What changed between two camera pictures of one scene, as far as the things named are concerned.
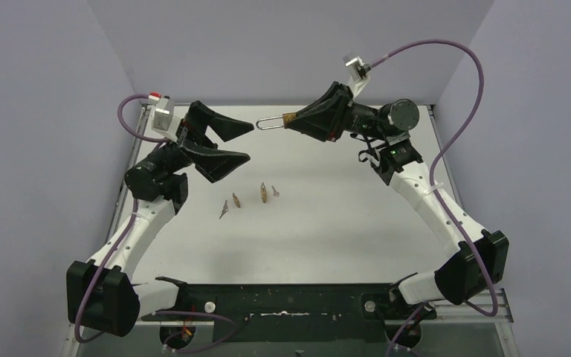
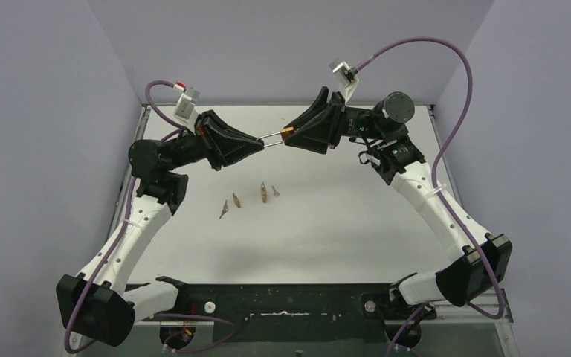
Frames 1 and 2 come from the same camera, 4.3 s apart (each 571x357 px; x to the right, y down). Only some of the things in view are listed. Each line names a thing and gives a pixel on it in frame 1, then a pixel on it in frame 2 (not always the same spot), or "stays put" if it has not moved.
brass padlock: x=236 y=199 stays put
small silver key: x=225 y=210 stays put
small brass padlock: x=284 y=120 → x=285 y=133
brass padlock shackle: x=263 y=192 stays put
